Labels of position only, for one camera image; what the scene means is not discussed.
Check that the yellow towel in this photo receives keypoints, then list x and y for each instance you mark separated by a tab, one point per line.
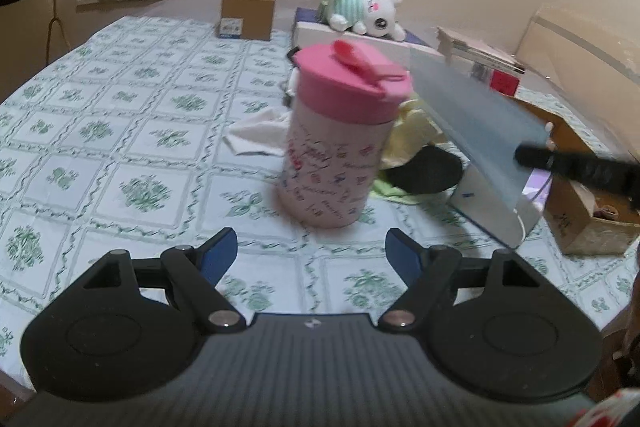
410	132

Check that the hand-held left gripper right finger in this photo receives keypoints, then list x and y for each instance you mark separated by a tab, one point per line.
400	257

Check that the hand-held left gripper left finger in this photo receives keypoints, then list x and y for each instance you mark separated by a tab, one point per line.
222	257

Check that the lavender tissue box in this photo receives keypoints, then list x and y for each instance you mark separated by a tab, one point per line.
475	132

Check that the green floral bedsheet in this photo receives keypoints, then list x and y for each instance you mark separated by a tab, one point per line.
125	132

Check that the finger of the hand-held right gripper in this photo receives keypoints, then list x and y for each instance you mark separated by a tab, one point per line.
575	169

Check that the small closed cardboard box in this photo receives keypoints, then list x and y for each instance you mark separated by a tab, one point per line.
255	14

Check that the pink lid printed tumbler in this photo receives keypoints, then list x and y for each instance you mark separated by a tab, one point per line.
330	157

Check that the pink cover book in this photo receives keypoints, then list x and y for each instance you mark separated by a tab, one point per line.
475	47

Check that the green cloth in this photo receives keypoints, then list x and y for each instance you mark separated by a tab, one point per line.
390	191

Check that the flat white blue box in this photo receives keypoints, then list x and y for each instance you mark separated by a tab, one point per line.
310	34

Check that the small blue white box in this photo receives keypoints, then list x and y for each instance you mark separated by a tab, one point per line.
231	29

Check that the red patterned clothing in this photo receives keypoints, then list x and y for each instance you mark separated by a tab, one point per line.
610	412

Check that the flat white cloth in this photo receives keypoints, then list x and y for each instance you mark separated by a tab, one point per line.
255	132

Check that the plastic wrapped headboard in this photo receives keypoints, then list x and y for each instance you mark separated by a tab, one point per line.
590	52

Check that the round black cloth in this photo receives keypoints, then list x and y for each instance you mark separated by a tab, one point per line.
425	172

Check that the white plush toy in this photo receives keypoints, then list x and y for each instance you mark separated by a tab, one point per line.
372	9

